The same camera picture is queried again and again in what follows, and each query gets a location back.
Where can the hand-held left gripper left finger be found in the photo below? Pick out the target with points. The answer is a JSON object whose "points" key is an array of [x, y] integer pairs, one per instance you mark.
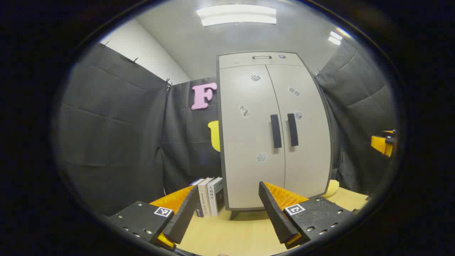
{"points": [[185, 217]]}

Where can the black backdrop cloth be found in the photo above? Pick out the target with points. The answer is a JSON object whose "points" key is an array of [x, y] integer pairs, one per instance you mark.
{"points": [[113, 142]]}

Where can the blue book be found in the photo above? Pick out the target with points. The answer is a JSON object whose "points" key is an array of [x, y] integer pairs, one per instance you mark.
{"points": [[197, 182]]}

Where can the grey cabinet door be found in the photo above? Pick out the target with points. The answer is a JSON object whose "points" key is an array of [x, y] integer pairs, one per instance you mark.
{"points": [[309, 160], [241, 170]]}

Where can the yellow soft item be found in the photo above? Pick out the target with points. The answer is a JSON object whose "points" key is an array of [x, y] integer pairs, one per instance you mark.
{"points": [[332, 188]]}

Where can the large ceiling light panel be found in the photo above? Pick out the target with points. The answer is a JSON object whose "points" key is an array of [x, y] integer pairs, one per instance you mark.
{"points": [[236, 15]]}

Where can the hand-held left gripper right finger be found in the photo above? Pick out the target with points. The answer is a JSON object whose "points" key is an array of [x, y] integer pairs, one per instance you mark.
{"points": [[275, 213]]}

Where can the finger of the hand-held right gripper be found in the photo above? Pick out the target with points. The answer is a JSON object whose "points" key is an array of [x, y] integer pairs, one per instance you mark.
{"points": [[382, 144]]}

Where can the small ceiling light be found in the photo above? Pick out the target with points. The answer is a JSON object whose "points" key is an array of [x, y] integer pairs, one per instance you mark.
{"points": [[335, 38]]}

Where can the grey double-door shoe cabinet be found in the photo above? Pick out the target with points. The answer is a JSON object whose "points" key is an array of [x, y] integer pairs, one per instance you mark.
{"points": [[234, 214]]}

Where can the white book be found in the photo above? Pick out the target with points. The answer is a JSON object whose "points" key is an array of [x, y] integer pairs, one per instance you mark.
{"points": [[204, 195]]}

